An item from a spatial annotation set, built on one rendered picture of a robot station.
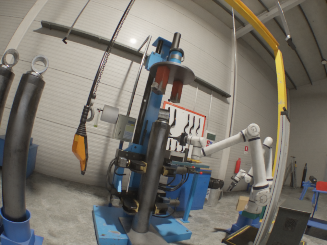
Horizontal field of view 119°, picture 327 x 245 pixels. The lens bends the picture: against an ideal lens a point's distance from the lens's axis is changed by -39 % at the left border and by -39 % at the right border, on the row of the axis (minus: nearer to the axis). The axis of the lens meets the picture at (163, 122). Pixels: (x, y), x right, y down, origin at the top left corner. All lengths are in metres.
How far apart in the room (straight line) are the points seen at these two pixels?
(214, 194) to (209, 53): 4.52
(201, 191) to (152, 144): 2.06
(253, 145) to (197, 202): 2.34
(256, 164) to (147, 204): 1.19
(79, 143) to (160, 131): 0.94
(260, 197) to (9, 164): 1.94
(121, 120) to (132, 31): 2.81
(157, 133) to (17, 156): 1.34
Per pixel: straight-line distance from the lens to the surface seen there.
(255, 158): 1.45
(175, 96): 2.01
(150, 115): 2.17
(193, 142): 1.48
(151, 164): 1.70
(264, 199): 1.48
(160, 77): 1.74
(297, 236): 1.70
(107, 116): 2.42
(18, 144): 1.25
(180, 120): 4.29
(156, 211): 1.85
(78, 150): 1.06
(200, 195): 3.50
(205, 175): 3.42
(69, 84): 3.77
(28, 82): 1.25
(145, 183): 1.74
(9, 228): 1.53
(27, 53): 4.38
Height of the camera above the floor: 1.21
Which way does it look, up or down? 9 degrees up
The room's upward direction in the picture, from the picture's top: 12 degrees clockwise
